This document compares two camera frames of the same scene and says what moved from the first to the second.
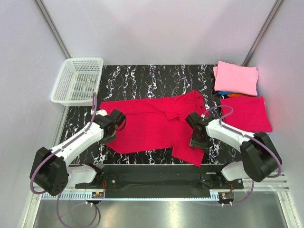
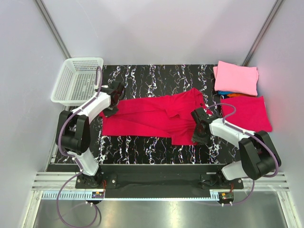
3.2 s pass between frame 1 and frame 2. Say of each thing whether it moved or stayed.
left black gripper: moved
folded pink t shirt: stayed
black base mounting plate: stayed
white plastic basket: stayed
